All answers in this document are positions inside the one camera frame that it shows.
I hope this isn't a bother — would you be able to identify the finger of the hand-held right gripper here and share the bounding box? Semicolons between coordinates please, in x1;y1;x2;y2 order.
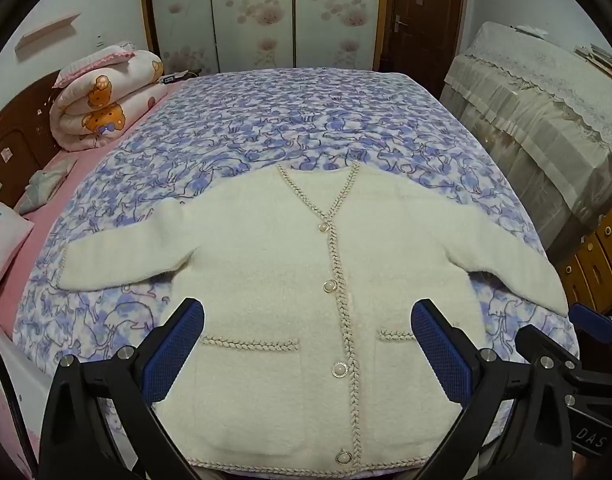
570;303;612;361
516;324;583;373

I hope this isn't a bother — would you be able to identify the stack of books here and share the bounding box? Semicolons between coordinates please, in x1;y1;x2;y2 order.
572;41;612;80

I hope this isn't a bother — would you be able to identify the cream knit cardigan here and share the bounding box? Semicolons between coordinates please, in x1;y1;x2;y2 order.
56;161;571;470

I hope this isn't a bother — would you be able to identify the pink bed sheet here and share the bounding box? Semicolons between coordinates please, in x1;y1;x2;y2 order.
0;82;179;328

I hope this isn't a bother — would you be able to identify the brown wooden door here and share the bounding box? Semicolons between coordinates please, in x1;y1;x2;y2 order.
381;0;468;100

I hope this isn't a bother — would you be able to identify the floral door wardrobe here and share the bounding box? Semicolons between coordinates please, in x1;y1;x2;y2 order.
138;0;397;78

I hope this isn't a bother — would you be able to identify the rolled bear print quilt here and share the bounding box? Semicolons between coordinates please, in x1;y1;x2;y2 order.
50;50;167;152

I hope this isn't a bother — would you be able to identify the folded grey cloth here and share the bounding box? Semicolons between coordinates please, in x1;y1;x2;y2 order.
14;157;79;215

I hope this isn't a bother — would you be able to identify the pink trimmed pillow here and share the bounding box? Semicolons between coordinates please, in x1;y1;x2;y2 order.
53;41;136;88

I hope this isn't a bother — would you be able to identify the pink wall shelf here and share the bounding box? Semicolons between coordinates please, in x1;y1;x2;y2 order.
14;12;81;55

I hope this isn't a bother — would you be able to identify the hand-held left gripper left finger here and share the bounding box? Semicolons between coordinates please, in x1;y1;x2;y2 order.
38;298;205;480

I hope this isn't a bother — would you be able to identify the small dark device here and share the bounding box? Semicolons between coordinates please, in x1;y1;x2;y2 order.
158;71;203;86

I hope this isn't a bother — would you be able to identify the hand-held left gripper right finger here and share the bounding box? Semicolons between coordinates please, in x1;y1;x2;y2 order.
410;298;575;480

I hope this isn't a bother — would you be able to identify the wooden drawer cabinet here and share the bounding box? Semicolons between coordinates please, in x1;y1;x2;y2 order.
556;200;612;322

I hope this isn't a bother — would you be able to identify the white printed pillow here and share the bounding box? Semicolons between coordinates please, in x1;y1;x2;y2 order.
0;200;35;297

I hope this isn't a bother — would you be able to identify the brown wooden headboard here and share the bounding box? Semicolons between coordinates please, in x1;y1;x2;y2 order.
0;70;62;206

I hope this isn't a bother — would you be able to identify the blue floral blanket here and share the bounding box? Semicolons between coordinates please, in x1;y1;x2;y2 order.
12;69;582;476

